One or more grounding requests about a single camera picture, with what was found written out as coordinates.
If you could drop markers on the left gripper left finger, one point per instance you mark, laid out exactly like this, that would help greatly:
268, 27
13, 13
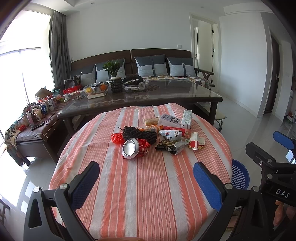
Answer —
51, 214

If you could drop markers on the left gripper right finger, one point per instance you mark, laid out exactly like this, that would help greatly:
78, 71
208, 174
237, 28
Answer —
252, 223

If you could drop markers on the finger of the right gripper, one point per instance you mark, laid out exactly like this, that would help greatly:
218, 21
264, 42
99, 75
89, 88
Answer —
263, 159
284, 140

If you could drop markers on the red white paper cup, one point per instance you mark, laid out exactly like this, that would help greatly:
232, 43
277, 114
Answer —
196, 142

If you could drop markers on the long red snack packet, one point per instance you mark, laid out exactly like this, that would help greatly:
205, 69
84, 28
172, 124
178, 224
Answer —
185, 132

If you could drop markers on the white milk carton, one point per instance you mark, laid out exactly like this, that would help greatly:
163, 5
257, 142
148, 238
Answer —
186, 119

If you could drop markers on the gold black snack wrapper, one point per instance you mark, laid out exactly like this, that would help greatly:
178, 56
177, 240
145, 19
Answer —
173, 147

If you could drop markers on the white milk snack bag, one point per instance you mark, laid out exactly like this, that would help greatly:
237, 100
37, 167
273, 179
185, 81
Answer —
171, 135

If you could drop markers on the red plastic bag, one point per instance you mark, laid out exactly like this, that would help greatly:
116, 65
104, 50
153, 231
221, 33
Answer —
117, 138

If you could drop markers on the crushed red soda can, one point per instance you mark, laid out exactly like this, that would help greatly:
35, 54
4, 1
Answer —
135, 148

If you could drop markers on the orange white bread wrapper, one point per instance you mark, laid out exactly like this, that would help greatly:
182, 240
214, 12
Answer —
155, 128

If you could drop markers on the blue plastic basket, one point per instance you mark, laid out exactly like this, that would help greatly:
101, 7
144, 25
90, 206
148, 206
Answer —
240, 176

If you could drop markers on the cluttered side bench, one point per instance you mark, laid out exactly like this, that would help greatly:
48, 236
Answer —
43, 142

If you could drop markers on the orange striped tablecloth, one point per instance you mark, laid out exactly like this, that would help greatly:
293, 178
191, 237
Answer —
154, 197

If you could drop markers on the clear plastic cartoon box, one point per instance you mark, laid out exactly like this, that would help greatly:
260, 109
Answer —
169, 120

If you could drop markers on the dark glass coffee table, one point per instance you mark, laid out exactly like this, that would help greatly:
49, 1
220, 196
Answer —
188, 94

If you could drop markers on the yellow wrapped cake bar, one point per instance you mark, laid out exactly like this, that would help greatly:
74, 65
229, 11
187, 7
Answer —
151, 121

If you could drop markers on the grey cushion right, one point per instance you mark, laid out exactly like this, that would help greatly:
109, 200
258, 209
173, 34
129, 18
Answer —
181, 67

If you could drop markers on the white book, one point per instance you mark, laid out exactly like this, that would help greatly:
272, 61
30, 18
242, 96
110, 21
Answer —
97, 95

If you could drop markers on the white door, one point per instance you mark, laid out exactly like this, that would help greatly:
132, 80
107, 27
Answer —
196, 46

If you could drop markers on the tape roll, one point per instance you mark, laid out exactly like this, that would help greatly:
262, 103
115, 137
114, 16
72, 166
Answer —
141, 85

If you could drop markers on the glass fruit bowl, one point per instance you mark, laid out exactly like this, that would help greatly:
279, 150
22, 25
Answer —
96, 88

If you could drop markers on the clear tray with items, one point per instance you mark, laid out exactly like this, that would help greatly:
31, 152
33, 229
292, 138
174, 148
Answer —
132, 85

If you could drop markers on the grey cushion far left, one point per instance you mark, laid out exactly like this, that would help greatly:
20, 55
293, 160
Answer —
86, 75

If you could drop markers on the grey curtain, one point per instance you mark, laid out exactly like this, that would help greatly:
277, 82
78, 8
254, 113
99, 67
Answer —
59, 51

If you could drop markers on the black ribbed vase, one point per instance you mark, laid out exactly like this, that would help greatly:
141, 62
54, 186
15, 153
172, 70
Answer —
116, 84

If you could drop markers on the dark brown sofa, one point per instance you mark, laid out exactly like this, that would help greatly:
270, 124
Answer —
128, 65

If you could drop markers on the green potted plant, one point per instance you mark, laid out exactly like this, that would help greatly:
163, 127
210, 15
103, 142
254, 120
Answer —
112, 67

